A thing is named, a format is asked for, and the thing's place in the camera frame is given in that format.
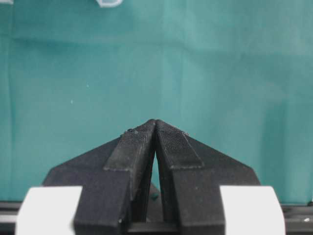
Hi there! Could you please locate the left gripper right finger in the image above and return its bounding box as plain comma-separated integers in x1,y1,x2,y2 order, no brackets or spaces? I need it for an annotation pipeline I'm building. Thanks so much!
155,120,260,228

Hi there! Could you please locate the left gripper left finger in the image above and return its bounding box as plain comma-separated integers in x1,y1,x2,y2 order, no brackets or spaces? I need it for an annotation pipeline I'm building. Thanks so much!
43,119,156,228

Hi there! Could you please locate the black frame rail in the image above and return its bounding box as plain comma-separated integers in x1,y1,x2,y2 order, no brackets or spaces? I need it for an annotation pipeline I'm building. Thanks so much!
0,201,313,235

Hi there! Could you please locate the clear plastic storage case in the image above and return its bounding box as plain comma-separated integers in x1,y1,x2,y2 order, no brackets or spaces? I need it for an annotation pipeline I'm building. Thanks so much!
0,0,123,8

